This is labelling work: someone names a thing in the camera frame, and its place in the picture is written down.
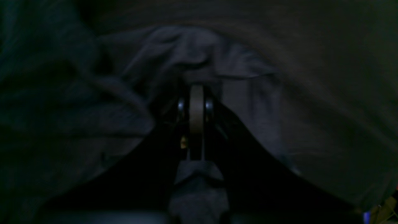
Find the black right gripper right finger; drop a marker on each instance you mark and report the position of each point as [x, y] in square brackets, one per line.
[260, 189]

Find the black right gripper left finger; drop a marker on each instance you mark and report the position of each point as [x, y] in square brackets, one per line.
[137, 189]

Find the dark grey T-shirt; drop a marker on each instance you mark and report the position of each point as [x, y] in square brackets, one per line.
[65, 99]

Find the black table cloth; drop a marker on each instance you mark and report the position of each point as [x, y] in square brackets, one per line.
[339, 60]

